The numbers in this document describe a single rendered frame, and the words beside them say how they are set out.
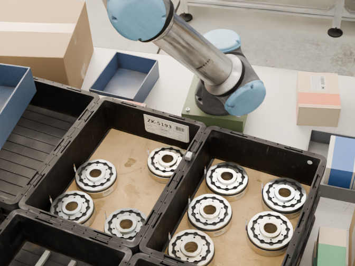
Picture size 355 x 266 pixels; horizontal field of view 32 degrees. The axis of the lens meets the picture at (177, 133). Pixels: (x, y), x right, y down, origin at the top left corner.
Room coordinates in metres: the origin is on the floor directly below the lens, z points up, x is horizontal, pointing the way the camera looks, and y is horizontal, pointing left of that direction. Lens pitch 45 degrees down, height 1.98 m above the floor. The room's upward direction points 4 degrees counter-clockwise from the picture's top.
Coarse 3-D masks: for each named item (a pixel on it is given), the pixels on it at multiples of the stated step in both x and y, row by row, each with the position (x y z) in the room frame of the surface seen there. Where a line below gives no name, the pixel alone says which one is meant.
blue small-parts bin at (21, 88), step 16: (0, 64) 1.10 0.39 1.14; (0, 80) 1.11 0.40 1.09; (16, 80) 1.10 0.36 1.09; (32, 80) 1.08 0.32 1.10; (0, 96) 1.07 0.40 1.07; (16, 96) 1.01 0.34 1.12; (32, 96) 1.06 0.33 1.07; (0, 112) 0.94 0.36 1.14; (16, 112) 0.99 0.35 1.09; (0, 128) 0.92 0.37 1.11; (0, 144) 0.91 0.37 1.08
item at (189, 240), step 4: (184, 240) 0.78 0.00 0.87; (188, 240) 0.78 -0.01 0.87; (192, 240) 0.78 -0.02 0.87; (196, 240) 0.78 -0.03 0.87; (184, 244) 0.77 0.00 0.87; (196, 244) 0.77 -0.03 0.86; (200, 244) 0.77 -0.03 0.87; (180, 248) 0.76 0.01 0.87; (200, 248) 0.76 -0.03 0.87; (184, 252) 0.75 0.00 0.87; (188, 252) 0.75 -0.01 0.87; (196, 252) 0.75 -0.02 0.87; (200, 252) 0.75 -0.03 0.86; (188, 256) 0.74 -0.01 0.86; (192, 256) 0.74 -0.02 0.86
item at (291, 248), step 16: (208, 128) 1.07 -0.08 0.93; (224, 128) 1.06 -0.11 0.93; (272, 144) 1.00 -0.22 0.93; (192, 160) 0.96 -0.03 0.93; (320, 160) 0.94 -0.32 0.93; (320, 176) 0.89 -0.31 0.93; (176, 192) 0.87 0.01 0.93; (160, 208) 0.83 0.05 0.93; (304, 208) 0.80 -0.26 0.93; (304, 224) 0.77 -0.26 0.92; (144, 240) 0.75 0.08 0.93; (160, 256) 0.70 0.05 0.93; (288, 256) 0.68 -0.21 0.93
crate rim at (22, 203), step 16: (160, 112) 1.13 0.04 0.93; (80, 128) 1.09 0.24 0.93; (64, 144) 1.04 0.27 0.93; (192, 144) 1.02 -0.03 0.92; (176, 176) 0.92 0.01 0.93; (32, 192) 0.90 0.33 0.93; (32, 208) 0.85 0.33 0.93; (64, 224) 0.80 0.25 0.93; (80, 224) 0.80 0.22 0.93; (144, 224) 0.79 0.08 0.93; (112, 240) 0.75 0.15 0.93
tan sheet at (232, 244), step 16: (256, 176) 0.99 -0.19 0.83; (272, 176) 0.98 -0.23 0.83; (256, 192) 0.94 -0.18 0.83; (240, 208) 0.89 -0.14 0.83; (256, 208) 0.89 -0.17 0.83; (240, 224) 0.84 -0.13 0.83; (224, 240) 0.80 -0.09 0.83; (240, 240) 0.80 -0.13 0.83; (224, 256) 0.76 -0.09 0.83; (240, 256) 0.76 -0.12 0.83; (256, 256) 0.75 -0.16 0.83
